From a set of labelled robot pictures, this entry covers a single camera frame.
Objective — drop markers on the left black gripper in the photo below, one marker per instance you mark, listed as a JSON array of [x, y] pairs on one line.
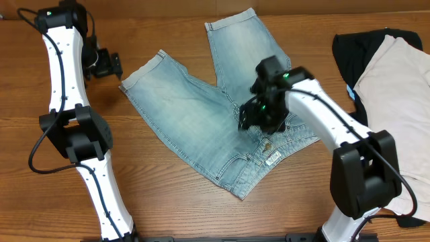
[[109, 64]]

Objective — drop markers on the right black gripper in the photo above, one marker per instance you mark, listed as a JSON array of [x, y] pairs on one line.
[[252, 117]]

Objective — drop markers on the light blue denim shorts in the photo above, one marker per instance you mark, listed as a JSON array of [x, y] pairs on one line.
[[199, 121]]

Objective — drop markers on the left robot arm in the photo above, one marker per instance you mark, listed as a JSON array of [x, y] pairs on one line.
[[75, 129]]

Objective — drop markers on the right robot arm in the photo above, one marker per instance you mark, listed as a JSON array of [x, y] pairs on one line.
[[364, 172]]

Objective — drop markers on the black garment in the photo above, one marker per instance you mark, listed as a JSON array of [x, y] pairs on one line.
[[352, 53]]

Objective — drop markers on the beige pink shorts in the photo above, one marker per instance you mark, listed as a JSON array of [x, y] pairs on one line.
[[394, 90]]

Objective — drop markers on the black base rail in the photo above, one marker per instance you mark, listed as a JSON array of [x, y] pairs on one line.
[[228, 239]]

